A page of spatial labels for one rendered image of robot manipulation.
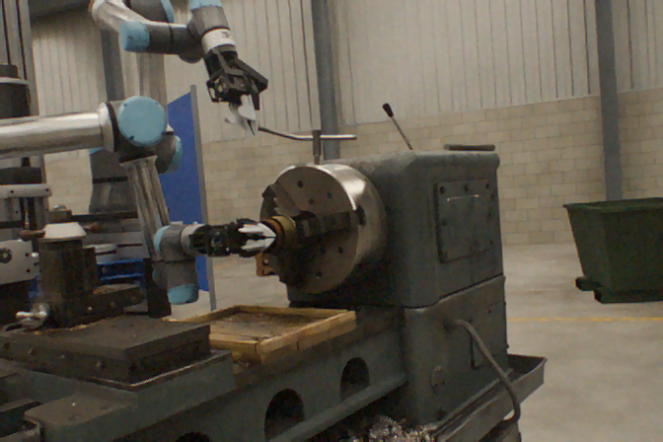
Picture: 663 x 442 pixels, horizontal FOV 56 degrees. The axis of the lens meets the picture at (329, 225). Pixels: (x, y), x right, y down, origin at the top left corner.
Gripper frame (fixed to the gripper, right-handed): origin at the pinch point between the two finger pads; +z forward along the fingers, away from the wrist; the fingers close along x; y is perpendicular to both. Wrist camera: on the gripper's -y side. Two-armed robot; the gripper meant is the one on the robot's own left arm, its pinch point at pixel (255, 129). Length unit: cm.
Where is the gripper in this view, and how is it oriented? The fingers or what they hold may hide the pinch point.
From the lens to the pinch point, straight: 150.4
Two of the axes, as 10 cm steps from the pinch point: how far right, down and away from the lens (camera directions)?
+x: 7.2, -3.6, -5.9
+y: -6.1, 0.9, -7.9
